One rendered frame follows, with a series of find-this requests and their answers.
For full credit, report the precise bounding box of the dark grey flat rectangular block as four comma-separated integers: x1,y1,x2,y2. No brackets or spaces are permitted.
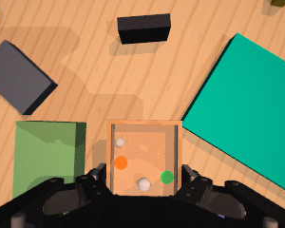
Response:
0,40,58,115

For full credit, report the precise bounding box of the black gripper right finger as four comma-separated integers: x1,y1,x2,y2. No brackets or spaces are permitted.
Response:
168,164,285,228

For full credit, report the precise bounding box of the black rectangular block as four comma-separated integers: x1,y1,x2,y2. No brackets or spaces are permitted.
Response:
117,13,171,45

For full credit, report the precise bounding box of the green flat rectangular slab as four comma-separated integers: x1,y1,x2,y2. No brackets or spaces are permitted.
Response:
181,33,285,190

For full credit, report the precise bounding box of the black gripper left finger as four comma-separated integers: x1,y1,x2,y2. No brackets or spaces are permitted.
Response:
0,163,119,228

